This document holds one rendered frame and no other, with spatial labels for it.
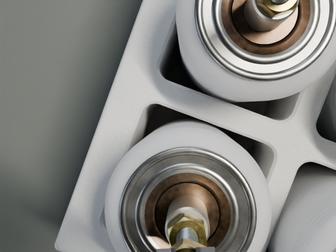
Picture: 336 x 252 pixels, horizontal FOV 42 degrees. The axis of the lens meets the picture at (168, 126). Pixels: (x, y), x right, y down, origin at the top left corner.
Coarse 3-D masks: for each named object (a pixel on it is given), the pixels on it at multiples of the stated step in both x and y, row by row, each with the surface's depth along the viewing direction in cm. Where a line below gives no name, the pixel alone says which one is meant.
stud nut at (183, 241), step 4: (180, 240) 17; (184, 240) 17; (188, 240) 17; (176, 244) 17; (180, 244) 16; (184, 244) 16; (188, 244) 16; (192, 244) 16; (196, 244) 17; (200, 244) 17; (176, 248) 16; (180, 248) 16; (184, 248) 16; (188, 248) 16; (192, 248) 16
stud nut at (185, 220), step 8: (184, 216) 20; (192, 216) 21; (176, 224) 20; (184, 224) 20; (192, 224) 20; (200, 224) 20; (168, 232) 20; (176, 232) 20; (200, 232) 20; (200, 240) 20
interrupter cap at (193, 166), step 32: (160, 160) 24; (192, 160) 24; (224, 160) 24; (128, 192) 24; (160, 192) 24; (192, 192) 24; (224, 192) 24; (128, 224) 24; (160, 224) 24; (224, 224) 24
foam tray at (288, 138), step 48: (144, 0) 31; (144, 48) 31; (144, 96) 31; (192, 96) 31; (288, 96) 34; (96, 144) 32; (240, 144) 42; (288, 144) 31; (96, 192) 32; (96, 240) 32
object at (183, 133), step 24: (192, 120) 35; (144, 144) 25; (168, 144) 24; (192, 144) 24; (216, 144) 24; (120, 168) 25; (240, 168) 24; (120, 192) 24; (264, 192) 24; (264, 216) 24; (120, 240) 25; (264, 240) 25
